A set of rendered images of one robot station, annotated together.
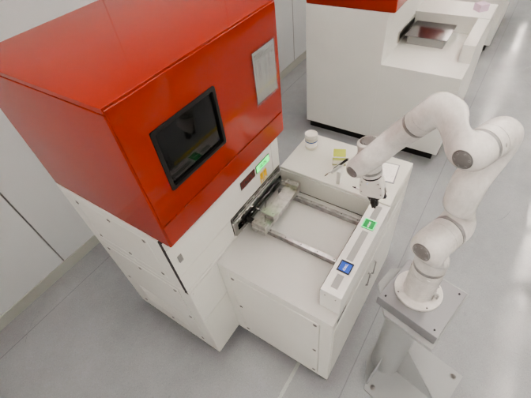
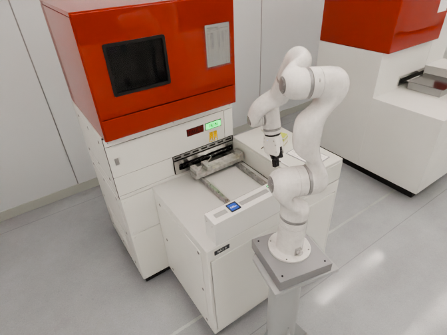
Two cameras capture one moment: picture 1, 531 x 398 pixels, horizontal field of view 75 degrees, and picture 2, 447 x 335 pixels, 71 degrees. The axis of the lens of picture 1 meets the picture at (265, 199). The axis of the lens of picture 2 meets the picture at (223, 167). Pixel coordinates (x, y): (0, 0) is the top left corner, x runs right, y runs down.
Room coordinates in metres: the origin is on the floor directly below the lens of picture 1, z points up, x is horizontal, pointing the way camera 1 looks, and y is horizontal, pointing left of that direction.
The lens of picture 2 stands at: (-0.36, -0.62, 1.98)
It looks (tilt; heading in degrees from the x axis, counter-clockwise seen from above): 34 degrees down; 18
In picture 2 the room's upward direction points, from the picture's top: 3 degrees counter-clockwise
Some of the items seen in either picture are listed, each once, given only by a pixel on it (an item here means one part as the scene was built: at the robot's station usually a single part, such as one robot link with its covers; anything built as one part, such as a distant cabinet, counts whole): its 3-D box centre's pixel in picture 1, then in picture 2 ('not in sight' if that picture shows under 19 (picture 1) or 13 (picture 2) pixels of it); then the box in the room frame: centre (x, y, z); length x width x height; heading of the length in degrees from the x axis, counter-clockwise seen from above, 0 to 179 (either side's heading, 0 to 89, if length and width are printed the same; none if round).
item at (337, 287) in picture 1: (356, 253); (255, 207); (0.86, -0.38, 0.89); 0.55 x 0.09 x 0.14; 141
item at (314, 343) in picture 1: (318, 263); (246, 232); (1.13, -0.27, 0.41); 0.97 x 0.64 x 0.82; 141
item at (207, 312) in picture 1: (207, 250); (167, 197); (1.34, 0.42, 0.41); 0.82 x 0.71 x 0.82; 141
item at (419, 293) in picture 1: (423, 278); (291, 231); (0.65, -0.58, 0.96); 0.19 x 0.19 x 0.18
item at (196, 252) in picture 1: (233, 207); (177, 147); (1.13, 0.16, 1.02); 0.82 x 0.03 x 0.40; 141
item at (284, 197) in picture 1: (276, 207); (217, 165); (1.23, -0.06, 0.87); 0.36 x 0.08 x 0.03; 141
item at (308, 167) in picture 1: (344, 174); (283, 156); (1.38, -0.45, 0.89); 0.62 x 0.35 x 0.14; 51
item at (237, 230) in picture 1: (258, 201); (205, 156); (1.26, 0.04, 0.89); 0.44 x 0.02 x 0.10; 141
